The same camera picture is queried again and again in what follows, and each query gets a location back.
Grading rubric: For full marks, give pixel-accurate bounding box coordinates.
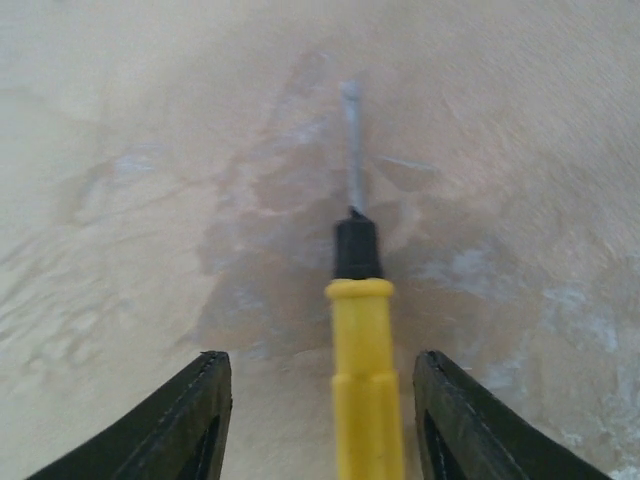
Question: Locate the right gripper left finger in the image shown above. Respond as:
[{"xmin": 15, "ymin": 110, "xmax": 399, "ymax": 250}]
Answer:
[{"xmin": 30, "ymin": 351, "xmax": 232, "ymax": 480}]

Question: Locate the yellow handled screwdriver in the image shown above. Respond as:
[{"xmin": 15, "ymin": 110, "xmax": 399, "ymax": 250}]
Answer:
[{"xmin": 323, "ymin": 79, "xmax": 405, "ymax": 480}]

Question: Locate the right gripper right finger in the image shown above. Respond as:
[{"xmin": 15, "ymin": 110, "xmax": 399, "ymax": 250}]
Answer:
[{"xmin": 413, "ymin": 351, "xmax": 609, "ymax": 480}]

